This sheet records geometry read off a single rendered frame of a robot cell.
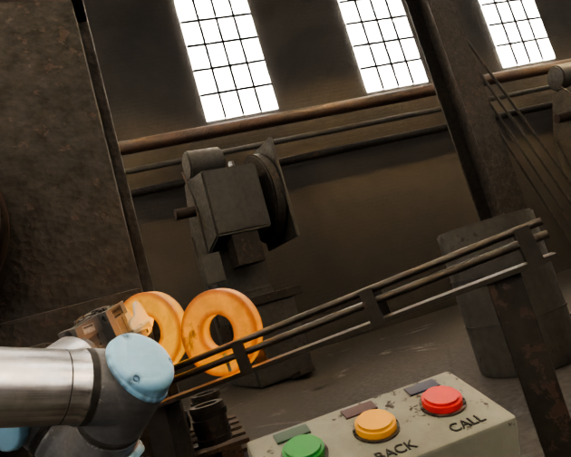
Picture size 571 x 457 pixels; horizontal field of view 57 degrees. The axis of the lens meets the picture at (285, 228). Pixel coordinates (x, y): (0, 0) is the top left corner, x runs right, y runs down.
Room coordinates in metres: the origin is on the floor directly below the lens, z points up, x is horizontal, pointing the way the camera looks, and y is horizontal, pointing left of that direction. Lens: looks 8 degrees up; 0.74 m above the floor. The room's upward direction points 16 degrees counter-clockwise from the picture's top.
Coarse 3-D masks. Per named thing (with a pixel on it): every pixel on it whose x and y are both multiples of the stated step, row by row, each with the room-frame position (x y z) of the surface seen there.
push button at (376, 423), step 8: (360, 416) 0.54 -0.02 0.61; (368, 416) 0.53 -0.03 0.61; (376, 416) 0.53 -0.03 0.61; (384, 416) 0.53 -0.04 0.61; (392, 416) 0.53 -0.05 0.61; (360, 424) 0.52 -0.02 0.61; (368, 424) 0.52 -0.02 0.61; (376, 424) 0.52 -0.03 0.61; (384, 424) 0.52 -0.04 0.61; (392, 424) 0.52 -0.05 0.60; (360, 432) 0.52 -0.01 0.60; (368, 432) 0.51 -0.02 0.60; (376, 432) 0.51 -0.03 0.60; (384, 432) 0.51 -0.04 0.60; (392, 432) 0.52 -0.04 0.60
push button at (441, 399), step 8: (424, 392) 0.56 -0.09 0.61; (432, 392) 0.55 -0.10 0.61; (440, 392) 0.55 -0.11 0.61; (448, 392) 0.55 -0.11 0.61; (456, 392) 0.55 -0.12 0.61; (424, 400) 0.55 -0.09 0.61; (432, 400) 0.54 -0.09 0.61; (440, 400) 0.54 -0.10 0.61; (448, 400) 0.54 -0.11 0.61; (456, 400) 0.54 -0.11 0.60; (424, 408) 0.55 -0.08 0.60; (432, 408) 0.53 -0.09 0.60; (440, 408) 0.53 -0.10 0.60; (448, 408) 0.53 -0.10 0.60; (456, 408) 0.53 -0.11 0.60
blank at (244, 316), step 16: (224, 288) 0.96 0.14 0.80; (192, 304) 0.97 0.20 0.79; (208, 304) 0.96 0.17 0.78; (224, 304) 0.94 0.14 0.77; (240, 304) 0.93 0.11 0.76; (192, 320) 0.97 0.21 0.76; (208, 320) 0.98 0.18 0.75; (240, 320) 0.94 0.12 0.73; (256, 320) 0.94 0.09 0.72; (192, 336) 0.97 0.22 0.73; (208, 336) 0.99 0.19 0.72; (240, 336) 0.94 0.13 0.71; (192, 352) 0.98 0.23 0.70; (224, 352) 0.95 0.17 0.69; (256, 352) 0.95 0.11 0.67; (224, 368) 0.96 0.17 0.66
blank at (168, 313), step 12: (132, 300) 1.02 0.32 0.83; (144, 300) 1.01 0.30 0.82; (156, 300) 1.00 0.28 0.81; (168, 300) 1.00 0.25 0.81; (132, 312) 1.02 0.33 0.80; (156, 312) 1.00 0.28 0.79; (168, 312) 0.99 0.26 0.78; (180, 312) 1.00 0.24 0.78; (168, 324) 0.99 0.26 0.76; (180, 324) 0.99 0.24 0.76; (168, 336) 0.99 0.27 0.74; (180, 336) 0.99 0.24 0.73; (168, 348) 1.00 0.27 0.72; (180, 348) 1.00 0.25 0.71
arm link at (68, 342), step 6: (66, 336) 0.82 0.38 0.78; (72, 336) 0.81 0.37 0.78; (54, 342) 0.81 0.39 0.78; (60, 342) 0.80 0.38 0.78; (66, 342) 0.80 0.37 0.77; (72, 342) 0.80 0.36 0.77; (78, 342) 0.81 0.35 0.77; (84, 342) 0.81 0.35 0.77; (60, 348) 0.78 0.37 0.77; (66, 348) 0.78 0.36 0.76; (72, 348) 0.79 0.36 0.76
